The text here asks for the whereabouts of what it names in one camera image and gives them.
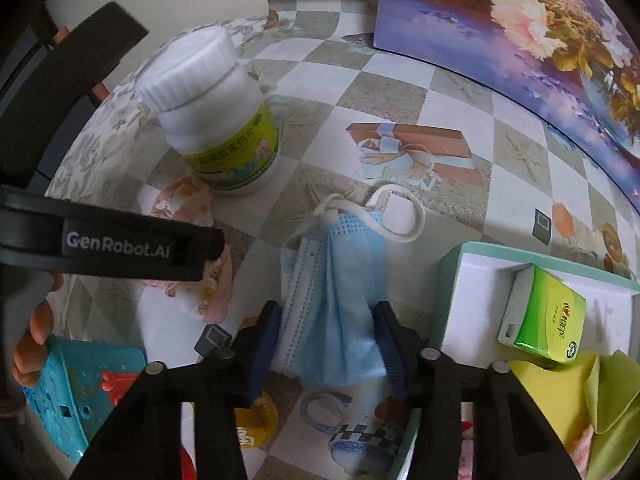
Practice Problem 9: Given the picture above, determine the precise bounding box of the yellow sponge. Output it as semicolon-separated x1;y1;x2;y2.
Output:
508;352;597;448

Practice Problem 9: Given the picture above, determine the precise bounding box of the green microfibre cloth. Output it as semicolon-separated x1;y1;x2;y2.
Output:
584;350;639;479

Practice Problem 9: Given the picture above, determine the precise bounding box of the pink floral scrunchie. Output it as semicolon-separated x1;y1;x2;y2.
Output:
144;176;232;324

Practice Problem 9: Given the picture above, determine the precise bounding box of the blue face mask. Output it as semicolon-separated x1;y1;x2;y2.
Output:
272;183;425;387

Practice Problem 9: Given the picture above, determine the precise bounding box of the pink white striped cloth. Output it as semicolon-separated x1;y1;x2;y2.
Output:
567;425;594;479

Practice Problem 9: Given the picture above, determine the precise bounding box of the person's left hand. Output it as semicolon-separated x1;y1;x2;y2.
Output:
6;271;54;388

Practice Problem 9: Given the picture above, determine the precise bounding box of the teal plastic toy box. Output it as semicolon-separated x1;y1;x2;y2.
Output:
23;335;146;464

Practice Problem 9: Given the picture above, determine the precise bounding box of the grey floral white blanket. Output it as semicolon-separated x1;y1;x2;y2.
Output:
41;14;274;340

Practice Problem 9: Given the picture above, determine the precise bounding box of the teal edged white tray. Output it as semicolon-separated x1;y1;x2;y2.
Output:
400;242;639;367

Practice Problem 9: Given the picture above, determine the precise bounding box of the white pill bottle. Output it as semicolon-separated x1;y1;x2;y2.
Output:
134;26;280;194

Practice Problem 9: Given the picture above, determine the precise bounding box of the checkered patterned tablecloth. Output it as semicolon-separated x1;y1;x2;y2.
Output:
212;0;639;336

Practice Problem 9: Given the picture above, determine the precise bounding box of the flower painting canvas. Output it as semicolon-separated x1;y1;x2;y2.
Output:
374;0;639;203

